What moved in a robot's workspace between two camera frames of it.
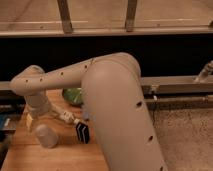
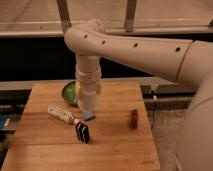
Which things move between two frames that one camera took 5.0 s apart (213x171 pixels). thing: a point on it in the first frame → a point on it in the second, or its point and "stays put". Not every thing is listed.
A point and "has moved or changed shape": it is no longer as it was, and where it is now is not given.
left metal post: x=65 y=17 stays put
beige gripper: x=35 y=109 → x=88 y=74
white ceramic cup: x=47 y=137 has moved or changed shape
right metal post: x=129 y=21 stays put
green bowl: x=73 y=95 stays put
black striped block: x=82 y=131 stays put
